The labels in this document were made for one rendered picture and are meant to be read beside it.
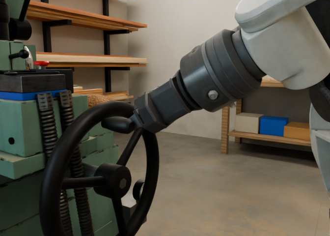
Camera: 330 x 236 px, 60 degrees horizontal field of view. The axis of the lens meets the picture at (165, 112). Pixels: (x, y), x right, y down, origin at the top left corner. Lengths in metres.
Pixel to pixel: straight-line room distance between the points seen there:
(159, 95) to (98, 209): 0.49
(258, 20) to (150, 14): 4.24
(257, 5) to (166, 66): 4.01
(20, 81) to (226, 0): 3.65
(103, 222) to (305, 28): 0.68
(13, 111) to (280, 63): 0.40
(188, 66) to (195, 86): 0.03
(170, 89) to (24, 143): 0.26
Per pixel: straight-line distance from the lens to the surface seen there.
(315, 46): 0.36
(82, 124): 0.45
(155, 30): 4.45
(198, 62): 0.36
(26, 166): 0.52
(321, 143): 0.84
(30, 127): 0.51
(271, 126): 3.39
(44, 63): 0.61
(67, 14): 3.28
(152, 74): 4.45
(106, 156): 0.78
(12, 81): 0.53
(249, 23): 0.33
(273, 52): 0.34
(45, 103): 0.50
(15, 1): 1.02
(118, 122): 0.45
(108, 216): 0.85
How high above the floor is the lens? 1.02
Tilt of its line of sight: 9 degrees down
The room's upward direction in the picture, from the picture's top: straight up
